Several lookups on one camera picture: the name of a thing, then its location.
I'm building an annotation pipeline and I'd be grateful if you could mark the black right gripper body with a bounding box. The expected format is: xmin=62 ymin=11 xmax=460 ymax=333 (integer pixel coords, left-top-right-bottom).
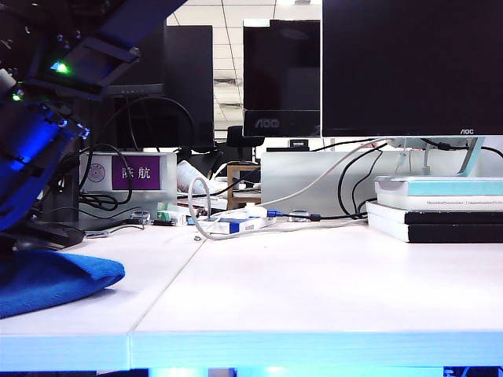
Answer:
xmin=0 ymin=159 xmax=43 ymax=236

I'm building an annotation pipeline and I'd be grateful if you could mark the blue microfiber rag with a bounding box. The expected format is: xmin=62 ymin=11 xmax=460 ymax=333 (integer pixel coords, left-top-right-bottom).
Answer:
xmin=0 ymin=249 xmax=126 ymax=320

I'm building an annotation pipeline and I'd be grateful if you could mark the black monitor stand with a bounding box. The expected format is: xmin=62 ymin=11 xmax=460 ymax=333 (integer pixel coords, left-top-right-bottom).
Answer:
xmin=39 ymin=133 xmax=133 ymax=236

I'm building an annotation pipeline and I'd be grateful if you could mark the purple name sign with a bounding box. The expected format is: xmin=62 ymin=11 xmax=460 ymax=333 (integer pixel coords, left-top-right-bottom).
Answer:
xmin=112 ymin=156 xmax=161 ymax=191

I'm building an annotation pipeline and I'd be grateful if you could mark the green and white box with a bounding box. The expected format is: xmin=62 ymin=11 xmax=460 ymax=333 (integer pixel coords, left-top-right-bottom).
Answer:
xmin=156 ymin=210 xmax=191 ymax=228

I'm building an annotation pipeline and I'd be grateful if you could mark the black slanted stand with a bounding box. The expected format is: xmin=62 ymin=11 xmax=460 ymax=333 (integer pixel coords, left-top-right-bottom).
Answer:
xmin=177 ymin=148 xmax=226 ymax=178

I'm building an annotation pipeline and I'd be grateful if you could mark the flat printed booklet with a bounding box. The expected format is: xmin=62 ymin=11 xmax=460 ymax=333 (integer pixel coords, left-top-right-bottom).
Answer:
xmin=177 ymin=194 xmax=229 ymax=211

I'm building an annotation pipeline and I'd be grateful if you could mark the matte black monitor shell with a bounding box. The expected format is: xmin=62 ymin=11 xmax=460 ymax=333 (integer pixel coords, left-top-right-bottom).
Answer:
xmin=97 ymin=25 xmax=215 ymax=152

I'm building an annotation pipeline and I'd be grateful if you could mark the small wooden shelf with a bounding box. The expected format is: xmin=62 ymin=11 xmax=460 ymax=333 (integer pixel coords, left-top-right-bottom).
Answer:
xmin=227 ymin=164 xmax=263 ymax=210

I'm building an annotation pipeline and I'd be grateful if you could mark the blue and white box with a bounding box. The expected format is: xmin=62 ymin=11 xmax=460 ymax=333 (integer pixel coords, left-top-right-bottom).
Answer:
xmin=196 ymin=217 xmax=278 ymax=236

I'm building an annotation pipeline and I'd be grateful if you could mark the black office chair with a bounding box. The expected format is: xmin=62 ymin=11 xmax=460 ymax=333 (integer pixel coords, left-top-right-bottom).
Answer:
xmin=227 ymin=125 xmax=266 ymax=162

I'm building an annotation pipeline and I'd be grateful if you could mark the wide frosted desk partition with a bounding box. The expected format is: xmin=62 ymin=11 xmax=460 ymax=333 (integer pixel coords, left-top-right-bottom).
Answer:
xmin=260 ymin=151 xmax=503 ymax=218

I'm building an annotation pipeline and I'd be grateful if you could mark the glossy black AOC monitor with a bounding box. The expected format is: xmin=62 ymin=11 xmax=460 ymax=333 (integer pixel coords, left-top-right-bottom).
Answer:
xmin=242 ymin=19 xmax=321 ymax=138

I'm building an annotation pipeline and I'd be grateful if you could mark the black spine book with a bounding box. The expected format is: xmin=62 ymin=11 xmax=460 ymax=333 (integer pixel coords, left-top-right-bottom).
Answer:
xmin=368 ymin=214 xmax=503 ymax=243
xmin=365 ymin=200 xmax=503 ymax=225

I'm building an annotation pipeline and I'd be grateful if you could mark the white book with text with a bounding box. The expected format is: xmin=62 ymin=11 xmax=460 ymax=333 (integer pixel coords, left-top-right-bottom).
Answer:
xmin=375 ymin=194 xmax=503 ymax=213

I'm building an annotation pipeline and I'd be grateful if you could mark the right black AOC monitor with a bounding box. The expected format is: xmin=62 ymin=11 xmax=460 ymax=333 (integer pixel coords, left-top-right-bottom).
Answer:
xmin=321 ymin=0 xmax=503 ymax=138

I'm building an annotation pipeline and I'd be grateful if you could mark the white teal monitor stand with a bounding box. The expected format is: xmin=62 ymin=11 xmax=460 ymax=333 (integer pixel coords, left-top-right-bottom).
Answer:
xmin=387 ymin=137 xmax=490 ymax=178

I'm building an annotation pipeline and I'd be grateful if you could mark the black cable bundle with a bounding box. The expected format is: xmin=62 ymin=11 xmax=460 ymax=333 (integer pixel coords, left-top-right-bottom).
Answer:
xmin=50 ymin=144 xmax=135 ymax=228

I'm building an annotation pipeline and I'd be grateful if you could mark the black arched cable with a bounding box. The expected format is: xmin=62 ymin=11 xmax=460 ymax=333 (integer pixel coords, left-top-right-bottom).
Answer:
xmin=100 ymin=96 xmax=196 ymax=153

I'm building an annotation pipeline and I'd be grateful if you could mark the white cable with plug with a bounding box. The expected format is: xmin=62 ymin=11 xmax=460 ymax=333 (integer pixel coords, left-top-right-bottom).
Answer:
xmin=188 ymin=137 xmax=388 ymax=241

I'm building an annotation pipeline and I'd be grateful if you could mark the black cable with blue plug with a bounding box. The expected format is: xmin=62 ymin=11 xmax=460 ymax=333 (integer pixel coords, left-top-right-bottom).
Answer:
xmin=266 ymin=141 xmax=388 ymax=221

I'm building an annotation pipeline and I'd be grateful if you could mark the thin black cable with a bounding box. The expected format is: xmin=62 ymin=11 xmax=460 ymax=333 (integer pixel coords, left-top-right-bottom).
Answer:
xmin=351 ymin=148 xmax=384 ymax=220

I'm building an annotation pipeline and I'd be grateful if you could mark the black cable with connector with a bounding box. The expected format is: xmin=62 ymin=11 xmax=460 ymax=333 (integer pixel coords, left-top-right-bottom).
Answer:
xmin=418 ymin=137 xmax=503 ymax=161

